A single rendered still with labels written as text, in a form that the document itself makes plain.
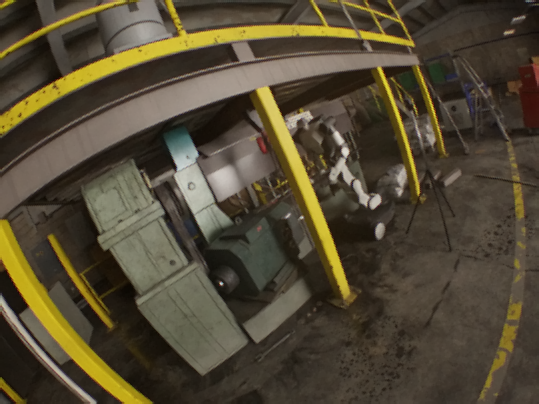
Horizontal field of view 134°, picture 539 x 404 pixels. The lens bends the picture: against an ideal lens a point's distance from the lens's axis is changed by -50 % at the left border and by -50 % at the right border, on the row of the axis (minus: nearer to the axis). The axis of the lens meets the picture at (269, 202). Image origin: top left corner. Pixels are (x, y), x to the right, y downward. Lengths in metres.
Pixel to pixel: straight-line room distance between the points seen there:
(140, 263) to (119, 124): 0.90
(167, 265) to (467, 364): 1.97
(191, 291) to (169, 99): 1.23
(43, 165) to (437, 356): 2.30
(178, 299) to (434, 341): 1.69
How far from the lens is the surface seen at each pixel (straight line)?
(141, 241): 1.58
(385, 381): 1.51
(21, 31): 5.11
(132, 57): 1.35
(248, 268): 1.58
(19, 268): 1.35
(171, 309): 1.71
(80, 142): 1.25
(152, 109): 1.26
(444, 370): 1.52
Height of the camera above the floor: 1.38
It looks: 14 degrees down
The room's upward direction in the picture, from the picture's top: 25 degrees counter-clockwise
